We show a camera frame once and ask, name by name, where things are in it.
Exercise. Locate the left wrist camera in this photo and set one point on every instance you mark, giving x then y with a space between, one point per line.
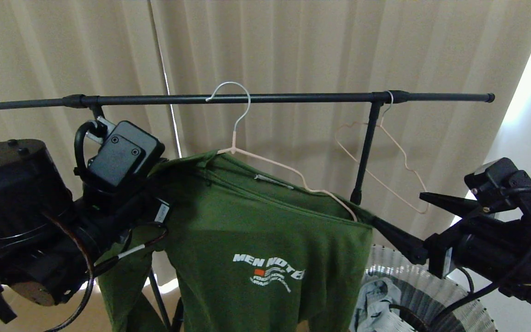
118 154

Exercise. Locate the pale grey shorts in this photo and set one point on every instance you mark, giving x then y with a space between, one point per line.
376 299

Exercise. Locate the pink clothes hanger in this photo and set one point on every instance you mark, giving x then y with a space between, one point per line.
233 138
392 140

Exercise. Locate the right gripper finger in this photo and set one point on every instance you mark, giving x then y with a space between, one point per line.
459 206
404 242

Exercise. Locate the beige curtain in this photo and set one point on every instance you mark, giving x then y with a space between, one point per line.
293 46

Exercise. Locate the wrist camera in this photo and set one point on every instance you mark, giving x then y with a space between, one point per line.
118 154
500 180

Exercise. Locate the green long-sleeved shirt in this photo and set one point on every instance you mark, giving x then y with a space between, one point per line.
247 230

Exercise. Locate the black clothes rack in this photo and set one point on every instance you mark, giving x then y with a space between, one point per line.
293 97

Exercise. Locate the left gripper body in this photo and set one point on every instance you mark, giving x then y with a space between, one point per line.
118 221

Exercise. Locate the white laundry basket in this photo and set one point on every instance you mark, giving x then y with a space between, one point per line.
431 290

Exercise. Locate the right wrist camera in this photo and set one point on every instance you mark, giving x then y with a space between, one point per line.
500 180

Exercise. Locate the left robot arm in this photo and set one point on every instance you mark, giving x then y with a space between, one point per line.
16 193

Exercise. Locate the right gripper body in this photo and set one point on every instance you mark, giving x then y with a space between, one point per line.
486 249

